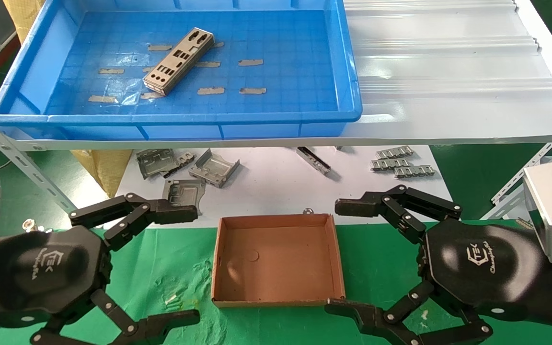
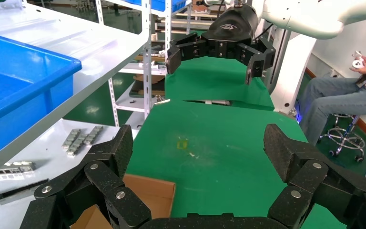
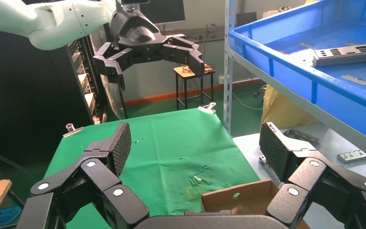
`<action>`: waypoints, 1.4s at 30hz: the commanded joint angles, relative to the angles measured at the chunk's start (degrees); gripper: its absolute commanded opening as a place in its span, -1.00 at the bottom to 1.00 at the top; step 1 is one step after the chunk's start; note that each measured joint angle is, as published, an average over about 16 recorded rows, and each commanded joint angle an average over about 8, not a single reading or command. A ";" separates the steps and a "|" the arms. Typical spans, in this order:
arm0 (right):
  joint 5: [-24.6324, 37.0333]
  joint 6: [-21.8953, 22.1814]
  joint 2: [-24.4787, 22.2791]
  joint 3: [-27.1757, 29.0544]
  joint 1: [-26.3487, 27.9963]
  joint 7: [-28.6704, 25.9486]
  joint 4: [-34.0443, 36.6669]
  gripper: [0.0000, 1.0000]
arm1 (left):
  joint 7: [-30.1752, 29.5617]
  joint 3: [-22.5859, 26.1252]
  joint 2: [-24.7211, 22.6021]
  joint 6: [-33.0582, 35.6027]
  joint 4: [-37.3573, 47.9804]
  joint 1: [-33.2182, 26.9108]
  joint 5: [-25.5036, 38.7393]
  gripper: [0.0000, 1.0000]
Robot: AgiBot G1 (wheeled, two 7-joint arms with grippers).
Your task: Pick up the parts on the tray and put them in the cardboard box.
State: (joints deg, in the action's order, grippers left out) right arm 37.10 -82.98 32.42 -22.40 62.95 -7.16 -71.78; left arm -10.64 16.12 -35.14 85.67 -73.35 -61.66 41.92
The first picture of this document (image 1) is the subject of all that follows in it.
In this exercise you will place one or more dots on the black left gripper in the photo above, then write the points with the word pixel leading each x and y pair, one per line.
pixel 41 273

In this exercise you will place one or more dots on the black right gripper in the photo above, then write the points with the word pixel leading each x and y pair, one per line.
pixel 482 268

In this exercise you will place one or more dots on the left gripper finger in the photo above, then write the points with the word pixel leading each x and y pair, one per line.
pixel 170 213

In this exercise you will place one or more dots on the brown cardboard box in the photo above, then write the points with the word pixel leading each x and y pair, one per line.
pixel 276 263

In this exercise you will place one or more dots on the blue plastic tray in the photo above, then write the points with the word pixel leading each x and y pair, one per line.
pixel 281 72

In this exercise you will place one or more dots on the flat stamped metal plate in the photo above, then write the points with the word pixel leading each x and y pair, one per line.
pixel 185 191

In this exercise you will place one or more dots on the green cloth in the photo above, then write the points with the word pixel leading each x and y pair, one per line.
pixel 170 268

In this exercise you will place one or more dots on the yellow woven sack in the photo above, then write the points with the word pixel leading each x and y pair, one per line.
pixel 103 167
pixel 24 17

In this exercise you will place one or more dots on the white base board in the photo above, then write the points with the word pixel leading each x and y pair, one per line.
pixel 266 187

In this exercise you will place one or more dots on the toothed metal strip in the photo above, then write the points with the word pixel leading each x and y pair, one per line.
pixel 390 165
pixel 395 153
pixel 415 171

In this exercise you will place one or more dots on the small metal plate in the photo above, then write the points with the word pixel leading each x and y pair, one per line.
pixel 211 90

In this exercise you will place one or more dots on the white corrugated shelf panel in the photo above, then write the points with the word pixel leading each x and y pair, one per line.
pixel 448 72

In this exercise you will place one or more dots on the stamped metal bracket plate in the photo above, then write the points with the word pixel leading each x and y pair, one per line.
pixel 154 163

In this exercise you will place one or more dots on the open metal bracket box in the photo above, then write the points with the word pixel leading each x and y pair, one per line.
pixel 213 168

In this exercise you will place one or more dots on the long narrow metal rail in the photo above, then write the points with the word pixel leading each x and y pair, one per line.
pixel 313 160

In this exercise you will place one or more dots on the perforated metal shelf post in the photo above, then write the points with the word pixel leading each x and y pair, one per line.
pixel 17 155
pixel 525 170

